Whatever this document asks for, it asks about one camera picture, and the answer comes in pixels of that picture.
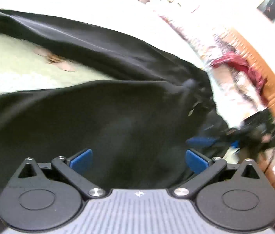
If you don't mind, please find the floral folded duvet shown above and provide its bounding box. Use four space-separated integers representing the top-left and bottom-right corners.
160 15 265 127

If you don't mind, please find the mint green quilted bedspread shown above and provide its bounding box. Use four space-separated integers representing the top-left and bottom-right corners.
0 0 204 94

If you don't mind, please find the red striped cloth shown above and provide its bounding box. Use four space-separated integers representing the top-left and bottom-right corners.
211 52 268 106

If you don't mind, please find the wooden headboard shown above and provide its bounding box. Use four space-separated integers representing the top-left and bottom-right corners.
220 28 275 117

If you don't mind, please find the black garment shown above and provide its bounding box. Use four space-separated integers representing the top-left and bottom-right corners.
0 7 231 232

